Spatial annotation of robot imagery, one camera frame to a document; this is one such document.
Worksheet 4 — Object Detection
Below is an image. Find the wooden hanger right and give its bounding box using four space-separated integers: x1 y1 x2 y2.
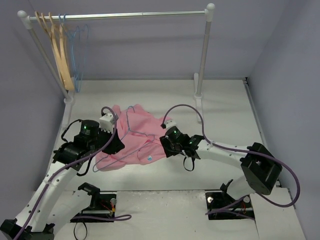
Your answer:
48 12 75 91

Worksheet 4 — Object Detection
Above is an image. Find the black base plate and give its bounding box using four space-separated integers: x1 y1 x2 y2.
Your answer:
70 192 117 223
205 191 255 221

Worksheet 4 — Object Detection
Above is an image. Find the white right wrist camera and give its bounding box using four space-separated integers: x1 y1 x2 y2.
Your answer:
160 119 177 130

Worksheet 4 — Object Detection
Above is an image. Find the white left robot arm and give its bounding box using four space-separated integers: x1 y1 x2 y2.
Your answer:
0 114 125 240

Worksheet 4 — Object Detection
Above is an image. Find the wooden hanger left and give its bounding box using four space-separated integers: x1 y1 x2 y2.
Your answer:
34 11 71 88

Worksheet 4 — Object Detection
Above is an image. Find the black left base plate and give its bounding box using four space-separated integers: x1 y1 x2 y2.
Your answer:
70 192 117 223

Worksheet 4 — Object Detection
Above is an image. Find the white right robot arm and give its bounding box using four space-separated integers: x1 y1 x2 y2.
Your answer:
159 126 283 206

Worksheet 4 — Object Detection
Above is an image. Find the wooden hanger middle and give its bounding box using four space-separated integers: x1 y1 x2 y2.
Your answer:
40 12 74 90

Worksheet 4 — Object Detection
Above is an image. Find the blue wire hanger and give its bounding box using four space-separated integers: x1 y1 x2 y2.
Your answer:
92 106 156 173
58 13 89 93
61 13 90 93

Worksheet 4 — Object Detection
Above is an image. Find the wooden hanger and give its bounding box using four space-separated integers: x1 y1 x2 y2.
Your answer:
40 12 74 90
34 11 71 88
48 12 75 91

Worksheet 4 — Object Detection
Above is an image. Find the pink t shirt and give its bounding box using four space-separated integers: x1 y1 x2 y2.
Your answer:
94 104 167 171

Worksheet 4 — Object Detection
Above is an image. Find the white metal clothes rack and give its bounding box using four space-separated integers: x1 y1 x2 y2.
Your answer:
16 2 216 130

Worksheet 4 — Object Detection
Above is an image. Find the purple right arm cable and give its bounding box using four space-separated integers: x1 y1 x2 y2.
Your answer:
163 104 300 216

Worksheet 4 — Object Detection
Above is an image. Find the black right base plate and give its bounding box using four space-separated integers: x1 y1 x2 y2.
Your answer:
205 191 255 221

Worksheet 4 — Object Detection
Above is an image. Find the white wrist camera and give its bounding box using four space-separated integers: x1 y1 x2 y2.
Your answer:
99 113 118 134
160 119 177 130

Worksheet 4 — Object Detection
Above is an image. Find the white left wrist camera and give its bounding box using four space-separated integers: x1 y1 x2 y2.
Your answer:
99 113 118 134

